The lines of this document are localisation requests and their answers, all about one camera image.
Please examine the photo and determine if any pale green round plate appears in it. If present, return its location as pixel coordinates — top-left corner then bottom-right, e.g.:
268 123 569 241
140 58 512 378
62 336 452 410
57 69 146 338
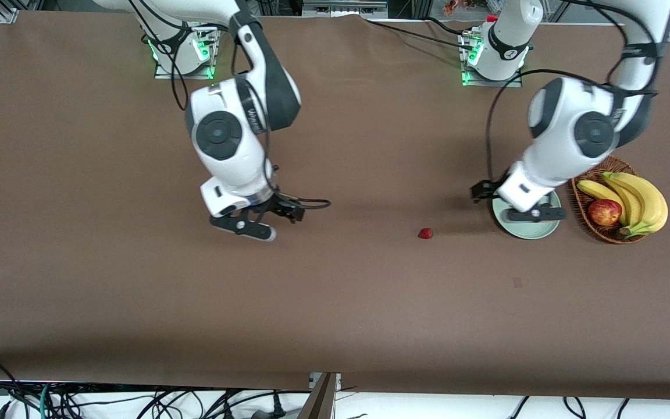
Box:
491 195 562 240

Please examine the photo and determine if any grey metal box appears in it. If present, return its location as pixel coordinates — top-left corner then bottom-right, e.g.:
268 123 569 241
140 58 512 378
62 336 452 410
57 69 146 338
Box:
302 0 389 18

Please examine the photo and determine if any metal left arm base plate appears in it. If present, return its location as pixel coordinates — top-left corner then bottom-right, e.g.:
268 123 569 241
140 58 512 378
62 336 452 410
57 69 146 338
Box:
461 32 523 88

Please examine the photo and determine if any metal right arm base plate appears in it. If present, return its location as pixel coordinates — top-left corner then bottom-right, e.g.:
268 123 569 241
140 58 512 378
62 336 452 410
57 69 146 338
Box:
155 26 219 80

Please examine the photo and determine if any black cable lying on mat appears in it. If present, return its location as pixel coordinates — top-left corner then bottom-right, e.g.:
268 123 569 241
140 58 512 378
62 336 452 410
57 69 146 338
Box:
361 16 478 53

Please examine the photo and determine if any small yellow banana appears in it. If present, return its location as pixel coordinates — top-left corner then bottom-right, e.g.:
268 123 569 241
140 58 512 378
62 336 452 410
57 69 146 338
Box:
578 180 626 225

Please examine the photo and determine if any medium yellow banana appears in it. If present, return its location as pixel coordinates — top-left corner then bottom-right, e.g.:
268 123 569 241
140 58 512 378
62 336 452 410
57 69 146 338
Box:
601 172 645 229

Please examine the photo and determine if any brown wicker basket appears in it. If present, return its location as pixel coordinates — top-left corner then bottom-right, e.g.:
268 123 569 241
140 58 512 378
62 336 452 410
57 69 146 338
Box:
568 154 658 244

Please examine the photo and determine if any large yellow banana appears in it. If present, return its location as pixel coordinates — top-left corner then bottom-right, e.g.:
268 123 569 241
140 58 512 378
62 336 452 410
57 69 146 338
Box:
603 172 669 239

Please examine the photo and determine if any brown table cover mat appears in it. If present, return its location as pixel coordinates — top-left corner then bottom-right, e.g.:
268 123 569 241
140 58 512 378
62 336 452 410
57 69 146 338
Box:
0 10 670 401

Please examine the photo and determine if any red apple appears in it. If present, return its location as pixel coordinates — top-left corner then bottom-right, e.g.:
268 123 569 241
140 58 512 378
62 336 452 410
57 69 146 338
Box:
587 198 623 227

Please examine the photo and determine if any teal floor cable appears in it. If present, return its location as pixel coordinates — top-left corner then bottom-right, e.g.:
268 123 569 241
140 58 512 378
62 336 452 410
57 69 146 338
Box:
38 383 54 419

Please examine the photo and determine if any aluminium frame post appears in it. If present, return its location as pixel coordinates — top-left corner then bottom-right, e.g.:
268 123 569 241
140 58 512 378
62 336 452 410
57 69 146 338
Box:
297 371 341 419

